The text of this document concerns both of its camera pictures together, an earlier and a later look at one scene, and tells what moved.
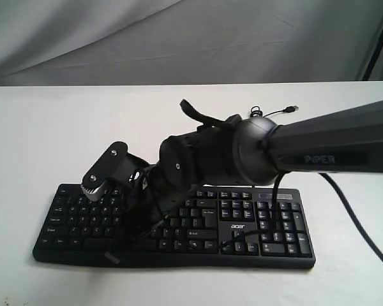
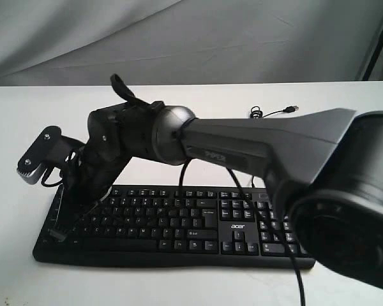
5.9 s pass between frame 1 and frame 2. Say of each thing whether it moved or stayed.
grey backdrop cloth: stayed
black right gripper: moved
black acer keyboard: stayed
